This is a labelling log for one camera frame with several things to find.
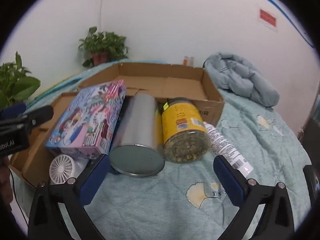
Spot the light blue puffer jacket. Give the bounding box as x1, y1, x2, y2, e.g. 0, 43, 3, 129
203, 52, 280, 107

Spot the potted plant red pot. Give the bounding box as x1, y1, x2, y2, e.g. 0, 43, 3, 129
78, 26, 129, 68

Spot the white handheld fan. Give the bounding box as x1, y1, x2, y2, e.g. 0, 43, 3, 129
49, 154, 89, 185

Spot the yellow label glass jar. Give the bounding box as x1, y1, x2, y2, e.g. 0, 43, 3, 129
162, 98, 210, 163

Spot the white spray bottle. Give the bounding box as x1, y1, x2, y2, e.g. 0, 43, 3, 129
204, 122, 253, 178

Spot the large cardboard box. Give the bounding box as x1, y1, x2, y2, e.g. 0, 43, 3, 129
10, 62, 224, 187

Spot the green leafy plant left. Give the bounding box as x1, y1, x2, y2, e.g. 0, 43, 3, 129
0, 52, 41, 108

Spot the silver metal can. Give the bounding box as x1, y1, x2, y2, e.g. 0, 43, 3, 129
108, 94, 165, 177

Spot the small orange label jar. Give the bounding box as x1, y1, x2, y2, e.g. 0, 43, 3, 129
183, 56, 194, 67

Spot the red wall sign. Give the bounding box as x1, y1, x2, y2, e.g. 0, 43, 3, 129
258, 7, 278, 32

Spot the person's left hand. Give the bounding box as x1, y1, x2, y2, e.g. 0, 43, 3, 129
0, 156, 13, 211

